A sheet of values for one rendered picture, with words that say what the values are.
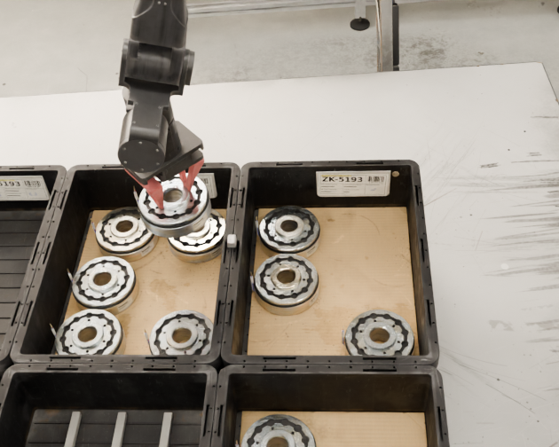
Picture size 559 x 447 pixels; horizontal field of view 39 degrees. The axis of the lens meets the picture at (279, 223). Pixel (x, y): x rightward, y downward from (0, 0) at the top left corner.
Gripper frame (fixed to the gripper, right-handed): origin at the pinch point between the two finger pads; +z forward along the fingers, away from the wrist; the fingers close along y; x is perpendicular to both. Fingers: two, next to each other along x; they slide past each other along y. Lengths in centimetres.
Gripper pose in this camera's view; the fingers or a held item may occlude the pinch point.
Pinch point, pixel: (172, 193)
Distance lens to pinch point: 116.1
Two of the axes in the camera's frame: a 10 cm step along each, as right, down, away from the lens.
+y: 7.6, -5.3, 3.7
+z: 0.8, 6.5, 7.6
